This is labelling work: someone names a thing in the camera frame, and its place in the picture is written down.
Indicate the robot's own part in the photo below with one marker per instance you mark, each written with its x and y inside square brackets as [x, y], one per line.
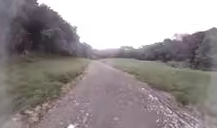
[71, 126]

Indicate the grass field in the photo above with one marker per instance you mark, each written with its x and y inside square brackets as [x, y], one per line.
[169, 78]
[36, 80]

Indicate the grey cracked asphalt path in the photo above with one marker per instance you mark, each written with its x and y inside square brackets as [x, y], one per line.
[106, 93]

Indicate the dark wood of trees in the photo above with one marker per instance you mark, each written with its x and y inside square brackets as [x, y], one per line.
[196, 50]
[39, 33]

